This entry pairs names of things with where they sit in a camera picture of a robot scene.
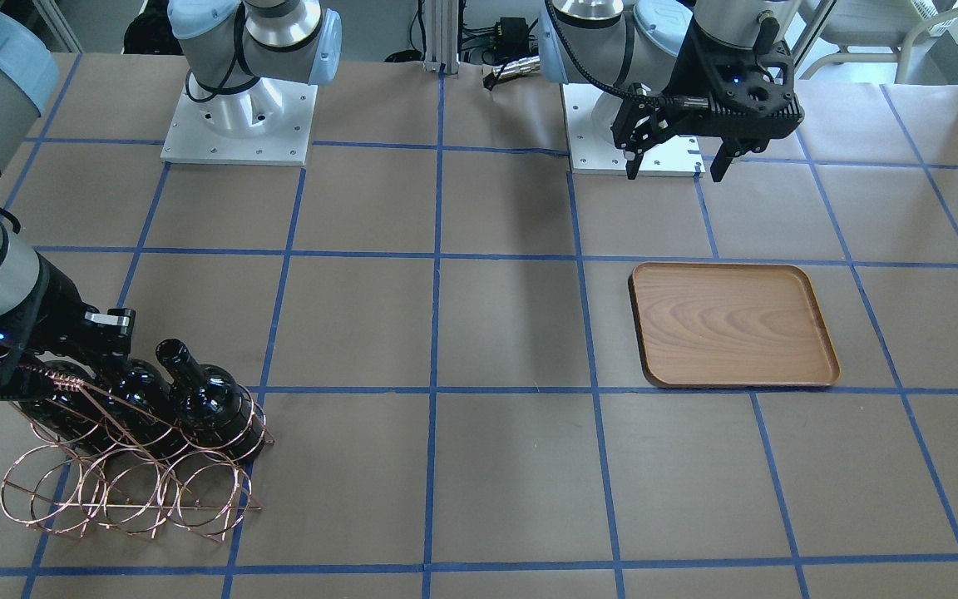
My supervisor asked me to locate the wooden tray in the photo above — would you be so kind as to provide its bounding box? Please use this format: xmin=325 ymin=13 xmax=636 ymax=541
xmin=629 ymin=261 xmax=842 ymax=388

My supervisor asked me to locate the aluminium frame post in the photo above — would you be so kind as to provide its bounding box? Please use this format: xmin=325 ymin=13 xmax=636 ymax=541
xmin=421 ymin=0 xmax=462 ymax=77

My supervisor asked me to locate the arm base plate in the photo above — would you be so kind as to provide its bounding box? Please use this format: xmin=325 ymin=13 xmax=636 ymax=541
xmin=160 ymin=75 xmax=319 ymax=167
xmin=561 ymin=84 xmax=704 ymax=177

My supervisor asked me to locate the dark wine bottle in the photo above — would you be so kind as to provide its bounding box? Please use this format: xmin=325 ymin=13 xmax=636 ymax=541
xmin=17 ymin=388 xmax=119 ymax=455
xmin=156 ymin=339 xmax=267 ymax=465
xmin=103 ymin=358 xmax=189 ymax=462

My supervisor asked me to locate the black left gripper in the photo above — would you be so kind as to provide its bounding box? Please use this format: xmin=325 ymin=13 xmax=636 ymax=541
xmin=610 ymin=22 xmax=803 ymax=183

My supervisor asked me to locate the white chair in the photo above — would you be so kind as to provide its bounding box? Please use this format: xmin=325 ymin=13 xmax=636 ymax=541
xmin=793 ymin=1 xmax=958 ymax=84

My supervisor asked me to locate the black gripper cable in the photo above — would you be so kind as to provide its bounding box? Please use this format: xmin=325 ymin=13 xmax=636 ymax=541
xmin=542 ymin=0 xmax=709 ymax=111

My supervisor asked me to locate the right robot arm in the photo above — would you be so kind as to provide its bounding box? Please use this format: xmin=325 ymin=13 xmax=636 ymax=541
xmin=0 ymin=1 xmax=343 ymax=402

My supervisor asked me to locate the copper wire bottle basket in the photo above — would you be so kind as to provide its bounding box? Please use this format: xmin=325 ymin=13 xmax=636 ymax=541
xmin=0 ymin=365 xmax=264 ymax=543

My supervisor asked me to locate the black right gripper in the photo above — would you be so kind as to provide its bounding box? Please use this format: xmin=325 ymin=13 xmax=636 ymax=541
xmin=0 ymin=258 xmax=136 ymax=402

